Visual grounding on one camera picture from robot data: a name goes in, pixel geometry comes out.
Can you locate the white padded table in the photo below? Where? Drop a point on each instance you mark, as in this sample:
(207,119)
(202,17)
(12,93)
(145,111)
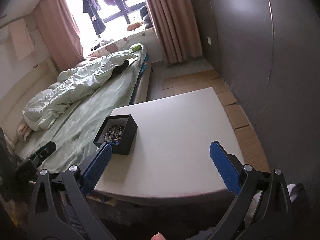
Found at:
(169,160)

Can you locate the beige hanging towel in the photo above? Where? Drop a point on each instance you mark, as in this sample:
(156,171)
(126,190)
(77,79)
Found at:
(21,39)

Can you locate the pink left curtain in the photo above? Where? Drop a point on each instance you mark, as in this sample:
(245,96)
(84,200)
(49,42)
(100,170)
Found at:
(59,32)

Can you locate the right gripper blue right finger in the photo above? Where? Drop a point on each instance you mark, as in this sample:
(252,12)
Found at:
(227,166)

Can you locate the cream padded headboard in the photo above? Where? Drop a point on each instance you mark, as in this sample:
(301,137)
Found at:
(13,103)

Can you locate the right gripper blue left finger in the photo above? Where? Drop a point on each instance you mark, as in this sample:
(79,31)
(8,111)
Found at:
(93,167)

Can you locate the person's right hand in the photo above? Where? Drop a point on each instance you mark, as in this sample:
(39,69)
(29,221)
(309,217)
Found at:
(158,236)

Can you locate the black open jewelry box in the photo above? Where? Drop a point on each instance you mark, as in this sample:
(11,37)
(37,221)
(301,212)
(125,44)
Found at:
(119,131)

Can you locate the black item on bed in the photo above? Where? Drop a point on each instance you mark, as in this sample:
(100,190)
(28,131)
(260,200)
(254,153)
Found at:
(119,69)

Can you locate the flattened cardboard on floor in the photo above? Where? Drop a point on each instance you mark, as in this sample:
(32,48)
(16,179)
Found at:
(245,134)

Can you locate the pale green crumpled duvet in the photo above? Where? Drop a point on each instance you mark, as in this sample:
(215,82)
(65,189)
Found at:
(72,85)

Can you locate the pink right curtain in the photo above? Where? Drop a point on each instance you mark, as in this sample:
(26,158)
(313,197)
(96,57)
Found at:
(176,29)

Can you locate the dark plush on windowsill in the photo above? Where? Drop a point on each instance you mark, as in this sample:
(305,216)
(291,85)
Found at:
(146,20)

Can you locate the cartoon print window seat cushion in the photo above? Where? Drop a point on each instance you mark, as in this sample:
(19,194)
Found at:
(135,36)

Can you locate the dark wood wardrobe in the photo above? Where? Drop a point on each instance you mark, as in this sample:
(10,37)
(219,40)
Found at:
(268,54)

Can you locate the bed with green sheet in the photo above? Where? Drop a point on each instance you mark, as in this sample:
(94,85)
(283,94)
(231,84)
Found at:
(74,130)

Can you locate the green packet on bed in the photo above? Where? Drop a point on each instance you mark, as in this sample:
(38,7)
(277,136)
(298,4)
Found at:
(136,47)

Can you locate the pink curtain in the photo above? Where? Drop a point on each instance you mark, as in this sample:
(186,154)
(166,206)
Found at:
(176,29)
(59,32)

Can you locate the pink striped pillow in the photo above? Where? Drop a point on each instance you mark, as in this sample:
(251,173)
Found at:
(23,131)

